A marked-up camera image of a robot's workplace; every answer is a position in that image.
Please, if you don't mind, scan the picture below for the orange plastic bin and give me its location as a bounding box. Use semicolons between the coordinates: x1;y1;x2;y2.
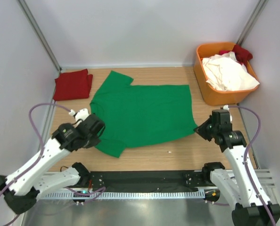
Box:
194;42;258;106

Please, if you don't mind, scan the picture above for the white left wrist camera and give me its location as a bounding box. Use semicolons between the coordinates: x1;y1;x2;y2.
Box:
69;108;90;121

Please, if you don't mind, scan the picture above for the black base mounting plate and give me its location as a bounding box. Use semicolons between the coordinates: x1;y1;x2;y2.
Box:
87;170;214;193

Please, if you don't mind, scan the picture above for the left aluminium corner post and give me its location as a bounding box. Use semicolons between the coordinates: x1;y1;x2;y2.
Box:
17;0;62;73

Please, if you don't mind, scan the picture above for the aluminium frame rail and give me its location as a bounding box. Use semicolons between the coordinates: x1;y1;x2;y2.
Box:
17;168;276;191

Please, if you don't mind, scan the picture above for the green t-shirt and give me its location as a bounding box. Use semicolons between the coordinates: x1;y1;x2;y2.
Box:
90;71;197;158

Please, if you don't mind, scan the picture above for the white crumpled t-shirt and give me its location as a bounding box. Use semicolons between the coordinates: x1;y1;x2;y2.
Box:
202;51;260;91

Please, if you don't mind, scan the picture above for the folded red t-shirt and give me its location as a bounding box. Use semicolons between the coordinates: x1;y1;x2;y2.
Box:
53;69;93;101

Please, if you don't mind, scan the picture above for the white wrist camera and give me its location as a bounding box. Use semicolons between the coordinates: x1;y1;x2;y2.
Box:
69;108;90;121
221;105;232;121

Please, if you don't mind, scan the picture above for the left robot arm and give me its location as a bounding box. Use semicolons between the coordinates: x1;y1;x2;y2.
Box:
0;110;105;214

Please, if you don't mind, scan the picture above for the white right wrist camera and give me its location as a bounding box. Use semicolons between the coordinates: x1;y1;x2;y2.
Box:
221;105;232;121

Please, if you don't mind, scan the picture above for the right aluminium corner post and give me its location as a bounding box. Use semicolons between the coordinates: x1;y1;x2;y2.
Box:
236;0;269;46

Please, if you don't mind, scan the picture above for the aluminium corner post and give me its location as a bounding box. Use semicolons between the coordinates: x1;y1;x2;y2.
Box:
17;0;62;73
236;0;269;46

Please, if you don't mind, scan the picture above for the dark red t-shirt in bin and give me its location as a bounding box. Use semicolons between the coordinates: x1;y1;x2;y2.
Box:
218;43;253;66

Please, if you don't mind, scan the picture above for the white slotted cable duct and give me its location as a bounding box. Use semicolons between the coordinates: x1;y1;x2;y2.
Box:
42;189;205;200

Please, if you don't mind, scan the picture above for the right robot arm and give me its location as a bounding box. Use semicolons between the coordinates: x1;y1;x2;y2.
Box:
194;105;280;226

